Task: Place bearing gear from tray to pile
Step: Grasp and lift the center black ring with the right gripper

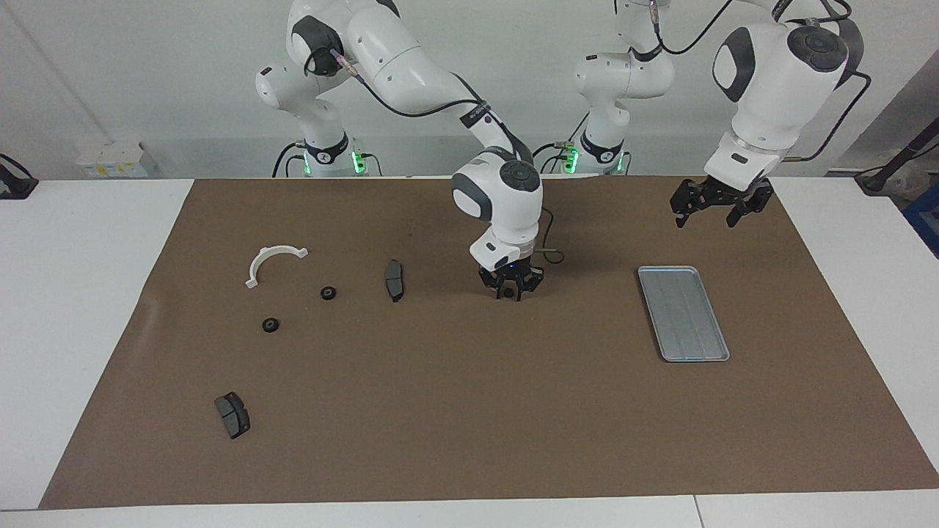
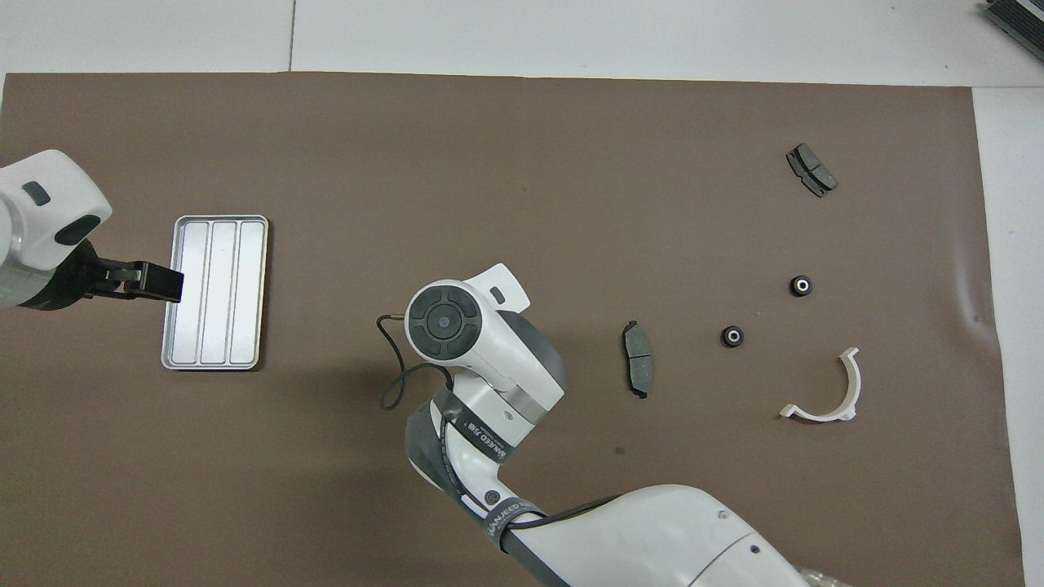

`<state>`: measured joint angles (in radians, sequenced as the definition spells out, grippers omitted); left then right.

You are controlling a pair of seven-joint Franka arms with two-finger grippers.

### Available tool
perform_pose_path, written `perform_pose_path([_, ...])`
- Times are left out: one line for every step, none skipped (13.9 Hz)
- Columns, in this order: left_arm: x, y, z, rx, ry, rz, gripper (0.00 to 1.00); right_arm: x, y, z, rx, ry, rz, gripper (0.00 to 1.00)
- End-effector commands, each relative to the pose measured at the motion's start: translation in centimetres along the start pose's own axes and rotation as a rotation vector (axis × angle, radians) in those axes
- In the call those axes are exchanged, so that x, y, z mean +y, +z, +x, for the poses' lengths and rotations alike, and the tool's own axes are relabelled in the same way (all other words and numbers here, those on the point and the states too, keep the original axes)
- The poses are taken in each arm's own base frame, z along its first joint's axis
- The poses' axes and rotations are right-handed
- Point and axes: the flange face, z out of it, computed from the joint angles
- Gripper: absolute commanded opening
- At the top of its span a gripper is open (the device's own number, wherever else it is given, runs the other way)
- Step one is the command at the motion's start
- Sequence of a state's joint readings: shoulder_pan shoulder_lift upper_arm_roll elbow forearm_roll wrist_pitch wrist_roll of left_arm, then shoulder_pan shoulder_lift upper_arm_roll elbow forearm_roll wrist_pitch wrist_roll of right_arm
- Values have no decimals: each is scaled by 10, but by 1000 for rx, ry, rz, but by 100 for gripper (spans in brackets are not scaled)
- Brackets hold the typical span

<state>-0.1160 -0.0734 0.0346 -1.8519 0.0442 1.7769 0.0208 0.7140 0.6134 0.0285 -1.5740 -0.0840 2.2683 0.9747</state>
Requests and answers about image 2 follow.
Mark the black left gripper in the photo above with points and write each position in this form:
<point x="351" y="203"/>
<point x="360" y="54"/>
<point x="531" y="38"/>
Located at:
<point x="69" y="281"/>

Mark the large black bearing gear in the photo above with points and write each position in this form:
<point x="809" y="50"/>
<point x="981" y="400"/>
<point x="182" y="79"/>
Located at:
<point x="732" y="336"/>
<point x="801" y="285"/>

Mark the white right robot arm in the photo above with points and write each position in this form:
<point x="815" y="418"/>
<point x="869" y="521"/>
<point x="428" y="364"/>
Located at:
<point x="506" y="359"/>

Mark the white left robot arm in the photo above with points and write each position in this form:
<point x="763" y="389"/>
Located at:
<point x="41" y="212"/>

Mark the silver metal tray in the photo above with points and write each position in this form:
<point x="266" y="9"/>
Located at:
<point x="220" y="293"/>

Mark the brown table mat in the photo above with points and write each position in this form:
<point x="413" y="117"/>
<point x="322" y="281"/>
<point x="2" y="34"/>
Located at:
<point x="489" y="163"/>

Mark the long grey brake pad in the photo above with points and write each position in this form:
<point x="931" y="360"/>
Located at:
<point x="639" y="363"/>

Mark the short grey brake pad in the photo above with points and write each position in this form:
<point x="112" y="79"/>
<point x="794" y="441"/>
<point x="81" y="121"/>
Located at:
<point x="811" y="169"/>

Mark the black ribbed metal device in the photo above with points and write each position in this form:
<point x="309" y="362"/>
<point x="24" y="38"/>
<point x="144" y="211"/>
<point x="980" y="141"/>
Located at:
<point x="1019" y="18"/>

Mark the white curved plastic bracket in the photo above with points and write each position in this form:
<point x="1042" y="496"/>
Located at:
<point x="820" y="414"/>

